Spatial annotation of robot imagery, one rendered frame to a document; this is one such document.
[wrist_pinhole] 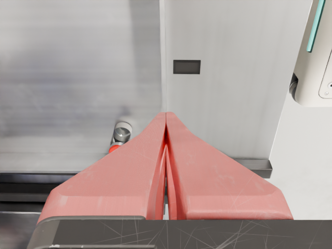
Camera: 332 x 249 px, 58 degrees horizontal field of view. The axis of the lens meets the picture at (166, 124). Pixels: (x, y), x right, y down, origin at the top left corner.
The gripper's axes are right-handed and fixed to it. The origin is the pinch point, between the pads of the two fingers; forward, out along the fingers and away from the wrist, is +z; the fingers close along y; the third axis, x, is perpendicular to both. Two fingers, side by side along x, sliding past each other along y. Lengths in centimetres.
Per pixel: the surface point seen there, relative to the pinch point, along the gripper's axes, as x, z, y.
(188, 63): 5.9, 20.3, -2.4
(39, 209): 27.4, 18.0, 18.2
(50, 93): 9.7, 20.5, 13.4
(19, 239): 40, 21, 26
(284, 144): 89, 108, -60
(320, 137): 85, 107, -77
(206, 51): 4.6, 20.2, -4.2
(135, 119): 13.3, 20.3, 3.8
